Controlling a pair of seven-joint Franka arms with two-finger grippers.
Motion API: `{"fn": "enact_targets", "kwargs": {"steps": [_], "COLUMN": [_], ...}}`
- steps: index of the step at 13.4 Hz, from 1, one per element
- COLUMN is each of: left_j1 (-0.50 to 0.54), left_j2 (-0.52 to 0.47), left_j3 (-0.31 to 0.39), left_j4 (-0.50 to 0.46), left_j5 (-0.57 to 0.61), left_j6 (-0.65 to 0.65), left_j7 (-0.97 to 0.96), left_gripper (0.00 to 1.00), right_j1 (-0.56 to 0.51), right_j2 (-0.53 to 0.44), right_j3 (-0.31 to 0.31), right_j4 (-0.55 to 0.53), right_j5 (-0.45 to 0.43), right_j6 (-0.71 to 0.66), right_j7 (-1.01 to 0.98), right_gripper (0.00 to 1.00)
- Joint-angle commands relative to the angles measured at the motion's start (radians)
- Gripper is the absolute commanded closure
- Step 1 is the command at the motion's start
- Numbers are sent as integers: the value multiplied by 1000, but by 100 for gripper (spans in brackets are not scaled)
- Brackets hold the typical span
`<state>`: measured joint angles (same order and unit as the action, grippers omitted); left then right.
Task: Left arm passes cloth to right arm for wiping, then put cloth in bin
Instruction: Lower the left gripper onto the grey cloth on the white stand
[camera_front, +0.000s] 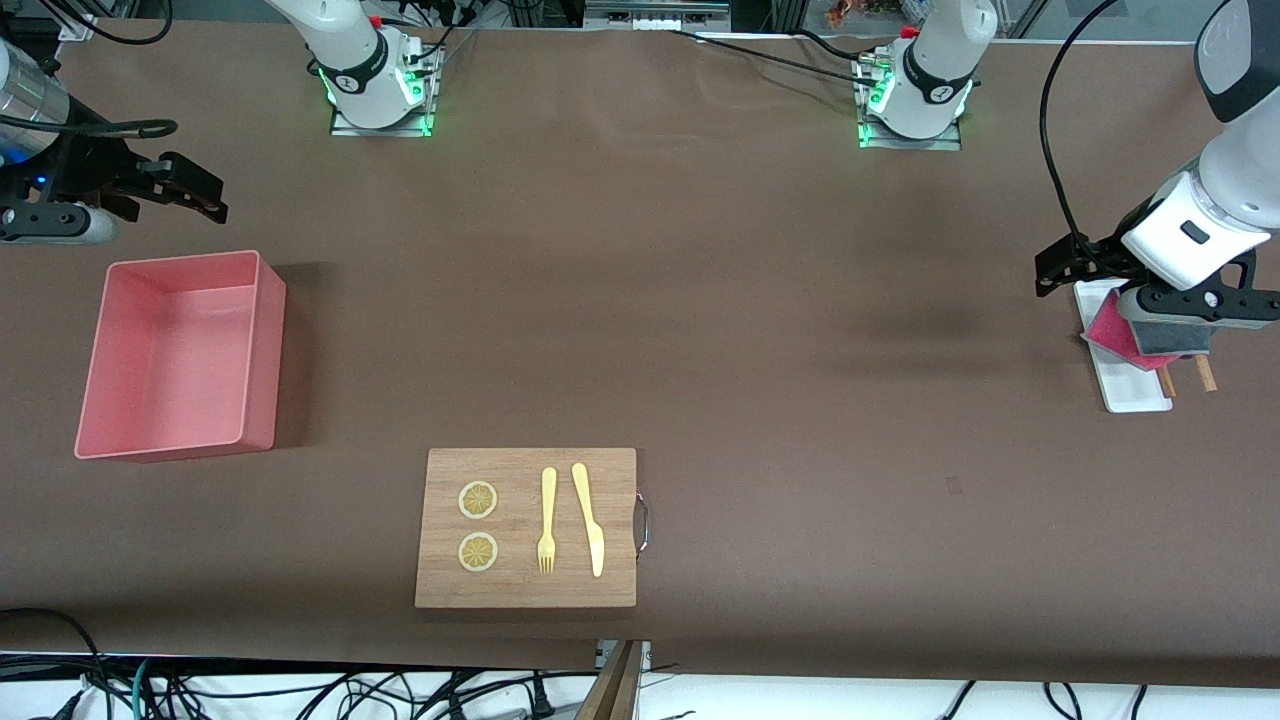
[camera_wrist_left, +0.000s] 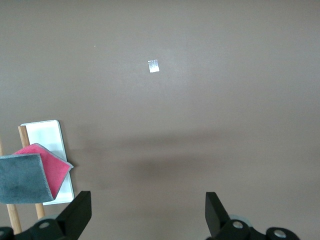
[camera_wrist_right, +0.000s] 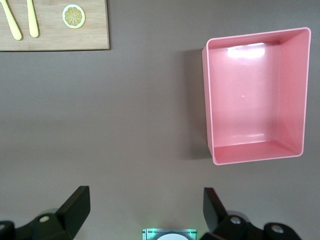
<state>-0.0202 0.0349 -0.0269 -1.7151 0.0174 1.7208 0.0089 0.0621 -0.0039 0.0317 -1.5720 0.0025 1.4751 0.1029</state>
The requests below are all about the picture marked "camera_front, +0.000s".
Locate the grey and red cloth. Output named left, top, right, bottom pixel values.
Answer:
left=1080, top=298, right=1216, bottom=373

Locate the white rectangular tray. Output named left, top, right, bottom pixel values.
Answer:
left=1073, top=278, right=1173, bottom=414

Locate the pink plastic bin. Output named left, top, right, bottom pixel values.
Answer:
left=74, top=250, right=288, bottom=462

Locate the yellow plastic fork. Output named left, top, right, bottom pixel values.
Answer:
left=537, top=467, right=558, bottom=575

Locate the yellow plastic knife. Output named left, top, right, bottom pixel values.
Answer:
left=571, top=462, right=606, bottom=579

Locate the wooden cutting board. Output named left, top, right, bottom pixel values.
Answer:
left=414, top=447, right=651, bottom=609

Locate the wooden plank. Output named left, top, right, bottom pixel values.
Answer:
left=575, top=640, right=643, bottom=720

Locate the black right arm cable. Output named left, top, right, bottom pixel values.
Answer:
left=0, top=113, right=179, bottom=141

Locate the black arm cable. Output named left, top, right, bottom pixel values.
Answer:
left=1038, top=0, right=1121, bottom=256
left=0, top=113, right=179, bottom=141

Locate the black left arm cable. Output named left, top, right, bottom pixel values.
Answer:
left=1038, top=0, right=1121, bottom=256

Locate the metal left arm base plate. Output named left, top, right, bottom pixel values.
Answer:
left=853, top=50, right=964, bottom=152

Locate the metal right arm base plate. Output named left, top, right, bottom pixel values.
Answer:
left=328, top=35, right=438, bottom=138

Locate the black cable on table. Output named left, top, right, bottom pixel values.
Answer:
left=668, top=28, right=886, bottom=86

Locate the black looped cable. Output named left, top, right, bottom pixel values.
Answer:
left=0, top=607, right=106, bottom=720

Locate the metal bracket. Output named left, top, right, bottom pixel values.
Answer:
left=595, top=640, right=653, bottom=673

